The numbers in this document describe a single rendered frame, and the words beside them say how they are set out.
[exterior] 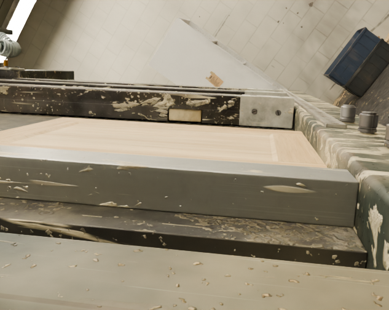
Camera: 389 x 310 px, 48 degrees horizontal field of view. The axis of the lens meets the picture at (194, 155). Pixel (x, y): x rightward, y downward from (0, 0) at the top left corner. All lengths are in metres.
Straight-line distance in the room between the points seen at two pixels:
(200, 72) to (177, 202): 4.25
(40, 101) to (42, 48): 5.70
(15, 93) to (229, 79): 3.55
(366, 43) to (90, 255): 4.84
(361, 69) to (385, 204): 4.65
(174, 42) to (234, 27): 1.48
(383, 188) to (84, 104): 0.89
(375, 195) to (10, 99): 1.01
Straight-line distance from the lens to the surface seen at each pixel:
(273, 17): 5.93
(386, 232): 0.31
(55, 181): 0.42
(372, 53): 4.97
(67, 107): 1.14
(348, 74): 4.93
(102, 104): 1.10
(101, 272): 0.17
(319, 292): 0.16
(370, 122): 0.62
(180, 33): 4.65
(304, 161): 0.56
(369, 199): 0.35
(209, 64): 4.60
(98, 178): 0.40
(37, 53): 6.91
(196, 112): 1.05
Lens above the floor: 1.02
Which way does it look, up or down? 1 degrees up
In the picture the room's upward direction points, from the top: 54 degrees counter-clockwise
